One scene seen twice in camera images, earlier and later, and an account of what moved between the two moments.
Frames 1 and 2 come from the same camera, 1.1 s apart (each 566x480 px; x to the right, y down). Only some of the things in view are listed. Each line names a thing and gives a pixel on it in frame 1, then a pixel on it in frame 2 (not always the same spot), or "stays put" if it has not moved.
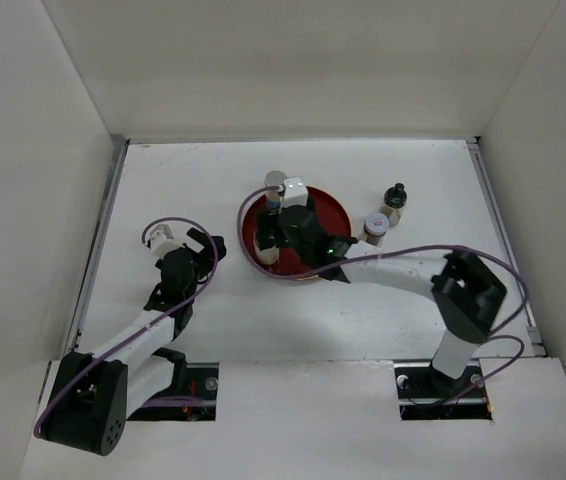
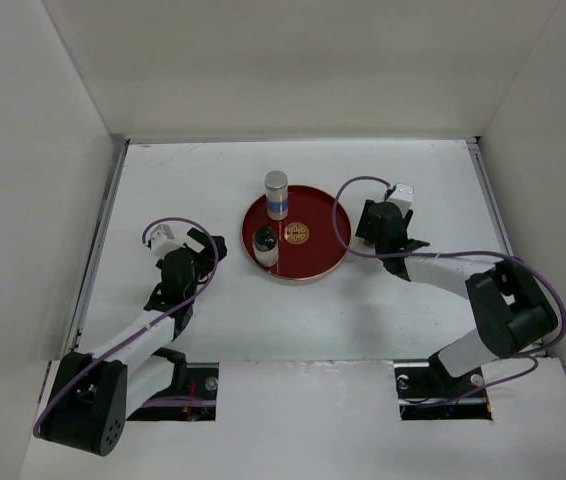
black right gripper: (266, 223) → (363, 224)
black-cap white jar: (267, 256) stays put
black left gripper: (199, 238) stays put
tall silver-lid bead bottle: (274, 199) stays put
